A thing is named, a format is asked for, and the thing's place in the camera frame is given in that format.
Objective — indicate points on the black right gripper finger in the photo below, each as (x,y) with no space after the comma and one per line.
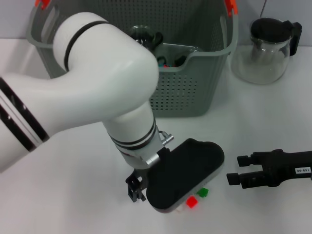
(248,180)
(245,161)

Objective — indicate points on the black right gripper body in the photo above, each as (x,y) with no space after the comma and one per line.
(280,168)

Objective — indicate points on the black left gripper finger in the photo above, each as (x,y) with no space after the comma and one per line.
(135,192)

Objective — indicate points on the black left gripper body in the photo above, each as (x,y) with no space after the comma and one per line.
(145,178)

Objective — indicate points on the small red toy brick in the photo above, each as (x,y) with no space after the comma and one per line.
(166,66)

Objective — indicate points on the grey-green perforated storage bin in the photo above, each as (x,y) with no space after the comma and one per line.
(195,92)

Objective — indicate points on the green toy brick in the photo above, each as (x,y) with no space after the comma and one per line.
(202,192)

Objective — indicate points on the white toy brick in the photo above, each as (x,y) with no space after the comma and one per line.
(181,209)

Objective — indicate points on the red square toy brick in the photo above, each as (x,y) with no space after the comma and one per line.
(192,202)

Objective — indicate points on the glass teapot black lid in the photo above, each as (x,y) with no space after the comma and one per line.
(270,29)

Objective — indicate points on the left wrist camera housing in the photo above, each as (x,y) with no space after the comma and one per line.
(182,175)

